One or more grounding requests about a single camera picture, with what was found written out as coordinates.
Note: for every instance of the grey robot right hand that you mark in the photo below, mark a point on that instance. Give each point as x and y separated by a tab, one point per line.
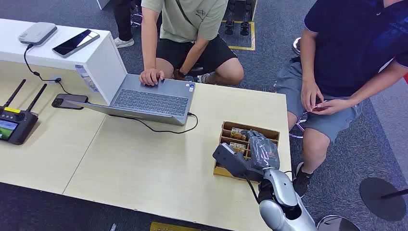
263	153

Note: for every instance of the yellow printed card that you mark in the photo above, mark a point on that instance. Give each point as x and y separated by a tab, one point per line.
237	147
237	133

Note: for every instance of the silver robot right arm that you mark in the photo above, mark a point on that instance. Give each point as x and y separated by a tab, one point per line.
280	186

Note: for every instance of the wooden card holder box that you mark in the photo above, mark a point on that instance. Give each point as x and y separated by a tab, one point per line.
271	134

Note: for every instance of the person's right hand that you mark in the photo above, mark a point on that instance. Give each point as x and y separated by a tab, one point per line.
310	94

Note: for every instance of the person's hand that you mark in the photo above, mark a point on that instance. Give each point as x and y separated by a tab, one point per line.
333	106
310	94

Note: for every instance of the person's left hand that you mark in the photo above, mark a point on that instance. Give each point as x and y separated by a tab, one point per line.
333	106

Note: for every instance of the target person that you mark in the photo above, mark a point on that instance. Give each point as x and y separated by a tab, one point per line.
347	47

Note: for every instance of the person at laptop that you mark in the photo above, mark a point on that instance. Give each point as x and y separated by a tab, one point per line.
188	19

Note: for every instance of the standing person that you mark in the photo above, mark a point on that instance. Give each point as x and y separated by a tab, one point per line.
122	19

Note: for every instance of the chrome round stool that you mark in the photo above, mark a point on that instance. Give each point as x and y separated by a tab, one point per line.
334	224

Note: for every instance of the grey laptop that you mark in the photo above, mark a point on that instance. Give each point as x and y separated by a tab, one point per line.
153	102

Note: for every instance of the black round stand base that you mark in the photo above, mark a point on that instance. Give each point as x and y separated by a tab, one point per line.
379	199

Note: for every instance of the black robot feet stand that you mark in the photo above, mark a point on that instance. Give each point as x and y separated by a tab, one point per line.
237	27

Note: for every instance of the white cabinet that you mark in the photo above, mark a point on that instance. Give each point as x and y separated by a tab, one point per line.
102	63

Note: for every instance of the clear plastic bottle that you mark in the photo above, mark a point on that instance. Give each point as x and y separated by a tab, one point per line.
86	78

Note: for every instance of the black remote controller with antennas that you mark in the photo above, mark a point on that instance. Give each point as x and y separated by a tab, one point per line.
17	122

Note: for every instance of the grey flat device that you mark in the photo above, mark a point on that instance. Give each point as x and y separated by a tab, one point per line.
37	33

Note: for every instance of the dark grey wrist camera box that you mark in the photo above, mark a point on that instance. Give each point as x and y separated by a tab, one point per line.
232	161

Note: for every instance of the yellow floor tape frame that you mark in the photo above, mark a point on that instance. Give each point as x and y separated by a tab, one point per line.
252	36

